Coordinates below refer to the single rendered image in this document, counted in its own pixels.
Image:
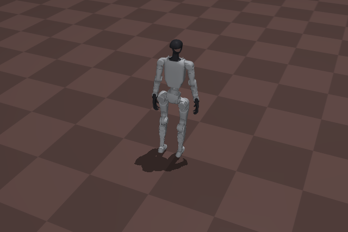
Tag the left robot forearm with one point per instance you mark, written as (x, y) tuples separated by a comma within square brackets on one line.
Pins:
[(156, 87)]

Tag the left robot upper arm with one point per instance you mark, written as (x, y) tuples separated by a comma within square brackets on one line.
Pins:
[(159, 69)]

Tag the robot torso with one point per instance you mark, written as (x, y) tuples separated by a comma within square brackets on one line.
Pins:
[(174, 73)]

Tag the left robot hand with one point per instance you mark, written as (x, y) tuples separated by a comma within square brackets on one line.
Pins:
[(155, 102)]

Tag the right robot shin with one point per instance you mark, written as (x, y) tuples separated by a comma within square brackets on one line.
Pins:
[(181, 137)]

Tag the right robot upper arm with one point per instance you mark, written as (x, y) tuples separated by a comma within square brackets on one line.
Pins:
[(189, 65)]

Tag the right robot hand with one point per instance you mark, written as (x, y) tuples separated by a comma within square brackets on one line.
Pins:
[(197, 106)]

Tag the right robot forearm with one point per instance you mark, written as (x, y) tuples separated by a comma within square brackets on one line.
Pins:
[(194, 91)]

